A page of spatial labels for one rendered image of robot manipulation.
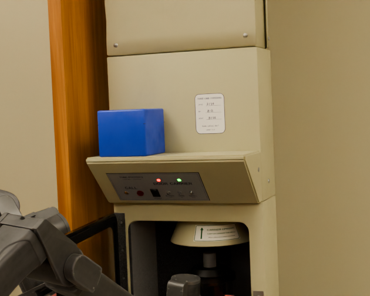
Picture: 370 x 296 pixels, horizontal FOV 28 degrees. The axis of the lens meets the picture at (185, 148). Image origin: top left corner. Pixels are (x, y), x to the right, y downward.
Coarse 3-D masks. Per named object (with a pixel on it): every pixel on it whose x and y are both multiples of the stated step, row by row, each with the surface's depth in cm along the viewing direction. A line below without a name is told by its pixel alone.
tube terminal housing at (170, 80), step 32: (128, 64) 151; (160, 64) 148; (192, 64) 146; (224, 64) 144; (256, 64) 141; (128, 96) 151; (160, 96) 149; (192, 96) 146; (224, 96) 144; (256, 96) 142; (192, 128) 147; (256, 128) 142; (128, 224) 153; (256, 224) 144; (128, 256) 153; (256, 256) 144; (256, 288) 144
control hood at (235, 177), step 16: (96, 160) 142; (112, 160) 141; (128, 160) 139; (144, 160) 138; (160, 160) 137; (176, 160) 136; (192, 160) 135; (208, 160) 134; (224, 160) 133; (240, 160) 132; (256, 160) 139; (96, 176) 145; (208, 176) 137; (224, 176) 136; (240, 176) 135; (256, 176) 139; (112, 192) 148; (208, 192) 141; (224, 192) 140; (240, 192) 139; (256, 192) 138
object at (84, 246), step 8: (104, 216) 146; (88, 224) 137; (72, 232) 129; (104, 232) 145; (112, 232) 149; (88, 240) 136; (96, 240) 140; (104, 240) 144; (112, 240) 149; (80, 248) 132; (88, 248) 136; (96, 248) 140; (104, 248) 144; (112, 248) 149; (88, 256) 136; (96, 256) 140; (104, 256) 144; (112, 256) 149; (104, 264) 144; (112, 264) 149; (104, 272) 144; (112, 272) 149; (112, 280) 149
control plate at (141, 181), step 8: (112, 176) 144; (120, 176) 143; (128, 176) 143; (136, 176) 142; (144, 176) 142; (152, 176) 141; (160, 176) 140; (168, 176) 140; (176, 176) 139; (184, 176) 139; (192, 176) 138; (112, 184) 146; (120, 184) 145; (128, 184) 145; (136, 184) 144; (144, 184) 144; (152, 184) 143; (160, 184) 142; (168, 184) 142; (176, 184) 141; (184, 184) 141; (192, 184) 140; (200, 184) 140; (120, 192) 147; (136, 192) 146; (144, 192) 146; (160, 192) 144; (176, 192) 143; (184, 192) 143; (200, 192) 142; (184, 200) 145; (192, 200) 144; (200, 200) 144; (208, 200) 143
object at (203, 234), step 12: (180, 228) 154; (192, 228) 151; (204, 228) 150; (216, 228) 150; (228, 228) 151; (240, 228) 152; (180, 240) 152; (192, 240) 150; (204, 240) 149; (216, 240) 149; (228, 240) 150; (240, 240) 151
